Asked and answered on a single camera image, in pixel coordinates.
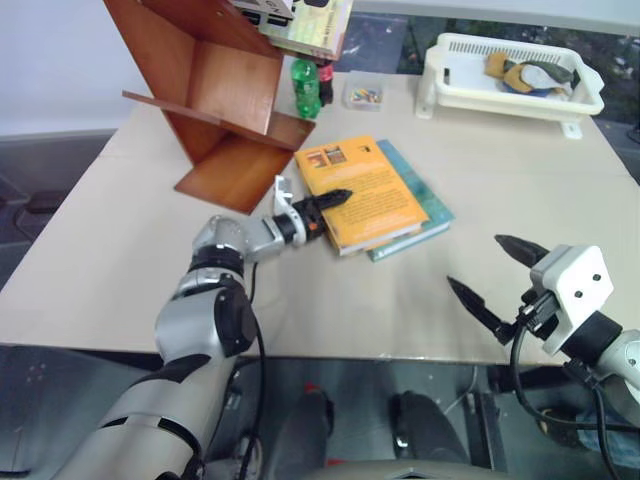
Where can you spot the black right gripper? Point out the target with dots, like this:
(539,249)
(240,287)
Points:
(539,312)

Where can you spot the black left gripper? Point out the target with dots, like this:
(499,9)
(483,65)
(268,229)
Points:
(311,224)

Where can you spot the orange hardcover book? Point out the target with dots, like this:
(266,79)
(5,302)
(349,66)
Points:
(370,200)

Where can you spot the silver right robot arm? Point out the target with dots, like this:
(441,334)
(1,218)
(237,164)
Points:
(622,355)

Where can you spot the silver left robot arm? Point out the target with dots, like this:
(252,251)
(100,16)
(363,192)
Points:
(190,320)

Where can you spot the teal hardcover book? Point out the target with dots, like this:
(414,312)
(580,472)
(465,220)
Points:
(430,205)

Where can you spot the wooden bookshelf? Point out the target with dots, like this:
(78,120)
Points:
(225,75)

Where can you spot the yellow-green book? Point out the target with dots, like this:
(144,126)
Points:
(317,27)

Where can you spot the white and black book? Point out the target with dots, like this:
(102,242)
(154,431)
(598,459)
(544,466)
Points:
(265,9)

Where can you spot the clear box with coloured bits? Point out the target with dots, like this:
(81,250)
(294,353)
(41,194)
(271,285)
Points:
(364,94)

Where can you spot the green plastic bottle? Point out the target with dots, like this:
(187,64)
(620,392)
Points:
(306,90)

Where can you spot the dark cola bottle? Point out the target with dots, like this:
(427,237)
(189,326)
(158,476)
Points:
(326,82)

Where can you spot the dark rounded shape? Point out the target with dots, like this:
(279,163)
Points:
(425,430)

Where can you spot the white plastic basket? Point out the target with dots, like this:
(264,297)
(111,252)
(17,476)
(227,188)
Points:
(465,85)

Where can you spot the items in basket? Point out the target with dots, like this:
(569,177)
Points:
(525,75)

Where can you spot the black floor object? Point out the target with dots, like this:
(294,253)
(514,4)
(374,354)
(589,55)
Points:
(40,202)

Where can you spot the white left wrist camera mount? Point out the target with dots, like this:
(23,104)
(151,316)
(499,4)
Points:
(283,192)

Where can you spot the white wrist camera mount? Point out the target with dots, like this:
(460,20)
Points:
(283,192)
(575,280)

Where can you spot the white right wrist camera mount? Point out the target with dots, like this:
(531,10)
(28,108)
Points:
(575,280)

